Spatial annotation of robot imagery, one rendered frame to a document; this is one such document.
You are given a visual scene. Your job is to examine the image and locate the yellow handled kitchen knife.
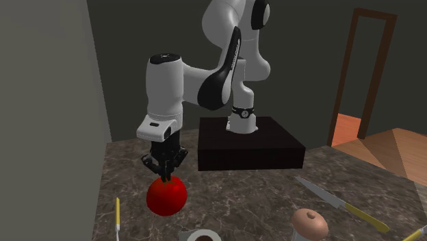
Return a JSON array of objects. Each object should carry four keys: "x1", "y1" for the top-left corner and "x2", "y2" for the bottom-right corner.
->
[{"x1": 295, "y1": 176, "x2": 391, "y2": 233}]

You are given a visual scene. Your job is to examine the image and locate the brown domed lidded container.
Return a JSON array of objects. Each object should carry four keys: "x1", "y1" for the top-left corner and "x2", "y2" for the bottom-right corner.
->
[{"x1": 291, "y1": 207, "x2": 330, "y2": 241}]

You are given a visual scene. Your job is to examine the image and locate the red tomato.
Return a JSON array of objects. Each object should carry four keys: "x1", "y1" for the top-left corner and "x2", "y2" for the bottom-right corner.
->
[{"x1": 146, "y1": 176, "x2": 188, "y2": 217}]

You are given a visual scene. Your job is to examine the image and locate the thin yellow handled utensil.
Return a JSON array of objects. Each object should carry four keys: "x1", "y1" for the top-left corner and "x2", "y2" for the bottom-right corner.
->
[{"x1": 114, "y1": 196, "x2": 121, "y2": 241}]

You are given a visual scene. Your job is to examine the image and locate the dark robot stand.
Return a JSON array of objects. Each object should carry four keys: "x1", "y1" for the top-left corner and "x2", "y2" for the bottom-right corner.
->
[{"x1": 197, "y1": 116, "x2": 307, "y2": 172}]

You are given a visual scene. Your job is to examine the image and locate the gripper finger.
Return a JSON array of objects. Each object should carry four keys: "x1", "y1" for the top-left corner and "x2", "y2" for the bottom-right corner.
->
[
  {"x1": 166, "y1": 147, "x2": 189, "y2": 183},
  {"x1": 141, "y1": 152, "x2": 167, "y2": 183}
]

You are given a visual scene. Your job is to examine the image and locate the brown door frame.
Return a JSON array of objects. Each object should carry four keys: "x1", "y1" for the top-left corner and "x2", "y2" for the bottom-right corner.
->
[{"x1": 326, "y1": 7, "x2": 398, "y2": 148}]

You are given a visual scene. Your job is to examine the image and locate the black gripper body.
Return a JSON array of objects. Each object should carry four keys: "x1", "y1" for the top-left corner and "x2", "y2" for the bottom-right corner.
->
[{"x1": 150, "y1": 129, "x2": 183, "y2": 162}]

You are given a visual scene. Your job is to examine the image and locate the yellow and grey utensil handle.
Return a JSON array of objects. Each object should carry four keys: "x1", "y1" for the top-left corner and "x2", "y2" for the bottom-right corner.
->
[{"x1": 402, "y1": 225, "x2": 427, "y2": 241}]

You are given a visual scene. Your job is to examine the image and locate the white cup with dark inside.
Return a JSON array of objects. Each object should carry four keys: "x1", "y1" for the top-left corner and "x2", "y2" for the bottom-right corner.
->
[{"x1": 178, "y1": 228, "x2": 223, "y2": 241}]

